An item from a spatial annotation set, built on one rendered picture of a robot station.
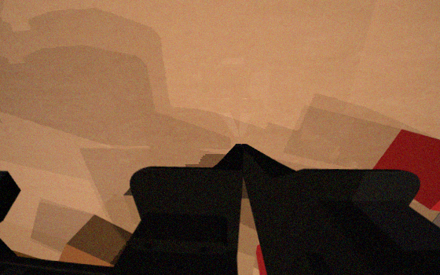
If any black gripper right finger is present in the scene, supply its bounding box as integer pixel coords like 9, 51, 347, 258
242, 144, 420, 275

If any red square block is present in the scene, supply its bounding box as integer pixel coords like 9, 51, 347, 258
256, 244, 267, 275
373, 130, 440, 211

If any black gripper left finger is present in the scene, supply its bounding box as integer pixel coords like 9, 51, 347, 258
130, 144, 244, 252

